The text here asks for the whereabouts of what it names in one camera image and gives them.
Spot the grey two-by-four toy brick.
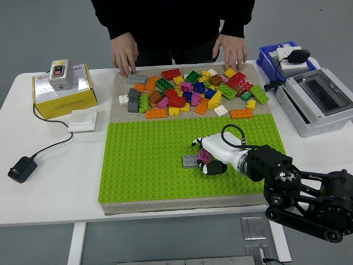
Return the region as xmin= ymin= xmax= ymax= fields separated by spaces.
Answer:
xmin=182 ymin=154 xmax=201 ymax=169
xmin=126 ymin=73 xmax=147 ymax=86

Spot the robot right hand white shell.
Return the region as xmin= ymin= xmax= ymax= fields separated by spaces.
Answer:
xmin=192 ymin=133 xmax=248 ymax=176

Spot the person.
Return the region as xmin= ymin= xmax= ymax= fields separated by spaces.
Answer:
xmin=90 ymin=0 xmax=256 ymax=78

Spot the grey push-button switch box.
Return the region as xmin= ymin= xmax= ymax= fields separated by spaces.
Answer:
xmin=49 ymin=59 xmax=74 ymax=92

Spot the black coiled cable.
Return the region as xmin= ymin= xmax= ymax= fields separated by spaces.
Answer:
xmin=264 ymin=56 xmax=290 ymax=93

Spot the grey plastic device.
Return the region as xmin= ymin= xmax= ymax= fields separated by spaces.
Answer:
xmin=269 ymin=51 xmax=309 ymax=81

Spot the green studded baseplate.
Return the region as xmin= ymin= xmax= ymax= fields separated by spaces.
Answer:
xmin=98 ymin=113 xmax=287 ymax=204

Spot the black power adapter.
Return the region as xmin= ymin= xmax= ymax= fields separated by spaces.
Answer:
xmin=7 ymin=156 xmax=38 ymax=184

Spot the person's left hand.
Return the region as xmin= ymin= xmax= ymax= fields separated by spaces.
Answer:
xmin=212 ymin=33 xmax=248 ymax=74

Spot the blue plastic bin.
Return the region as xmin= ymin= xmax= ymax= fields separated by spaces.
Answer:
xmin=256 ymin=41 xmax=318 ymax=81

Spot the metal floor plate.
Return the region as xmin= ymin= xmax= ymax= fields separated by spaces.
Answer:
xmin=244 ymin=244 xmax=270 ymax=265
xmin=240 ymin=216 xmax=267 ymax=241

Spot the orange long toy brick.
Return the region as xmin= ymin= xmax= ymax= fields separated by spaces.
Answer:
xmin=143 ymin=75 xmax=161 ymax=92
xmin=194 ymin=98 xmax=210 ymax=115

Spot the yellow curved toy brick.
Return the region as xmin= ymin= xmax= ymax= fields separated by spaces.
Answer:
xmin=207 ymin=90 xmax=223 ymax=110

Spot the red two-by-four toy brick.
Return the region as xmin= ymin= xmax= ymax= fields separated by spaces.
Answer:
xmin=228 ymin=71 xmax=247 ymax=86
xmin=236 ymin=79 xmax=255 ymax=92
xmin=161 ymin=68 xmax=182 ymax=81

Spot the white power socket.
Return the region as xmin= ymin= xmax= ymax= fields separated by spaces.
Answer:
xmin=275 ymin=45 xmax=307 ymax=70

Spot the black adapter cord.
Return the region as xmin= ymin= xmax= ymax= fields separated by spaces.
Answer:
xmin=30 ymin=103 xmax=74 ymax=161

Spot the person's right hand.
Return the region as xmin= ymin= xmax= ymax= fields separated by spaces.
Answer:
xmin=111 ymin=32 xmax=138 ymax=78

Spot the white table leg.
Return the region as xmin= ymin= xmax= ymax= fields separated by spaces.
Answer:
xmin=269 ymin=219 xmax=292 ymax=263
xmin=67 ymin=222 xmax=87 ymax=265

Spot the black plug adapter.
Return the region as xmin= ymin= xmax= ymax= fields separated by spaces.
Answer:
xmin=286 ymin=49 xmax=311 ymax=66

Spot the orange two-by-four toy brick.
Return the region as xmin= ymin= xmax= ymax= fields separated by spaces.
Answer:
xmin=230 ymin=108 xmax=254 ymax=120
xmin=145 ymin=108 xmax=168 ymax=120

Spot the yellow and white cardboard box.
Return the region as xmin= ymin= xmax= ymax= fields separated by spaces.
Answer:
xmin=31 ymin=63 xmax=99 ymax=121

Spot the lime green two-by-four brick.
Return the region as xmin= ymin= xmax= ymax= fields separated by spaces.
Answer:
xmin=217 ymin=82 xmax=238 ymax=101
xmin=138 ymin=93 xmax=150 ymax=114
xmin=249 ymin=84 xmax=270 ymax=105

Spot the grey enclosure with clear lid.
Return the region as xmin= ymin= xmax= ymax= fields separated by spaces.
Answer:
xmin=275 ymin=68 xmax=353 ymax=139

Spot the grey-brown foam mat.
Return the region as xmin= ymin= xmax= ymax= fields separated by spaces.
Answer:
xmin=102 ymin=63 xmax=287 ymax=216

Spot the white wall switch panel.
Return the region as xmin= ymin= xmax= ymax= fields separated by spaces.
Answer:
xmin=67 ymin=109 xmax=99 ymax=134

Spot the dark green two-by-four brick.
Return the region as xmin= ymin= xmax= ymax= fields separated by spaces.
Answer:
xmin=155 ymin=77 xmax=175 ymax=93
xmin=184 ymin=70 xmax=201 ymax=84

